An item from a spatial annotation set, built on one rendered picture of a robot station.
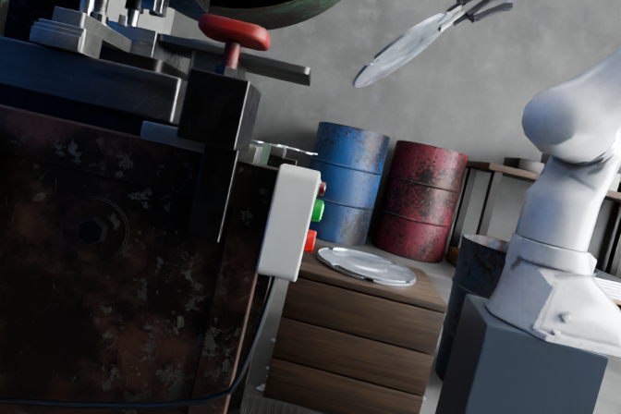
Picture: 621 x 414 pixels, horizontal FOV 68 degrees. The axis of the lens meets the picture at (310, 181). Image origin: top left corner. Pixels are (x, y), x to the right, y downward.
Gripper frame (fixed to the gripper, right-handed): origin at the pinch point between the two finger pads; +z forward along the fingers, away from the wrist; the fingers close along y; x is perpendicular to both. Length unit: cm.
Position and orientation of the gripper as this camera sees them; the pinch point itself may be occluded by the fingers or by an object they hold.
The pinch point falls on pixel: (450, 18)
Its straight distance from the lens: 126.2
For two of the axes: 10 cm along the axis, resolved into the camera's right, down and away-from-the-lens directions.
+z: -8.3, 5.3, 1.7
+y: -5.2, -8.5, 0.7
